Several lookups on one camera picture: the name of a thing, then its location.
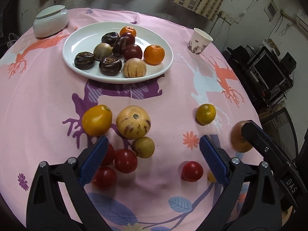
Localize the small yellow tomato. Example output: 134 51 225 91
195 104 216 125

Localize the red tomato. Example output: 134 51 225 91
114 149 138 174
181 161 204 182
92 167 117 191
101 143 115 166

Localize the large yellow tomato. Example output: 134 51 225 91
81 105 112 137

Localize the small tan round fruit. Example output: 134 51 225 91
132 137 155 159

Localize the large striped pepino melon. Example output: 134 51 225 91
116 105 151 140

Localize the dark brown fruit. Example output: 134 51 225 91
99 56 122 76
113 37 126 58
74 52 95 70
101 32 119 47

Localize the dark brown fruit front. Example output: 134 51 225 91
99 56 122 76

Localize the dark brown fruit back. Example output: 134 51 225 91
101 32 119 47

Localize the brown onion-like fruit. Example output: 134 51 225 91
230 121 253 153

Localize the tiny yellow cherry tomato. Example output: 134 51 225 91
207 171 217 182

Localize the black computer monitor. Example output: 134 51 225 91
251 53 285 90

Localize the pink printed tablecloth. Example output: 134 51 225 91
1 8 259 230

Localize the white floral paper cup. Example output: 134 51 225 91
187 28 213 55

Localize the orange mandarin right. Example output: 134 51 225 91
144 44 165 65

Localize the orange mandarin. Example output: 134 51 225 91
144 44 165 65
120 26 137 37

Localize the striped cream pepino melon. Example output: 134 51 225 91
123 58 147 78

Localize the dark red plum near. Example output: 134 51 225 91
122 44 143 60

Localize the dark red plum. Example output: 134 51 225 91
122 44 143 60
121 32 135 46

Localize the dark red plum far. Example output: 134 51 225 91
121 32 135 46

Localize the green-brown round fruit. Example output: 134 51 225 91
93 43 113 61

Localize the orange mandarin far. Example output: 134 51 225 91
120 26 137 37

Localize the white oval plate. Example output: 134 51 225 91
62 22 174 84

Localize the white plastic bag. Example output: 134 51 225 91
7 33 19 49

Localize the white ceramic lidded jar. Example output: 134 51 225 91
33 5 69 38

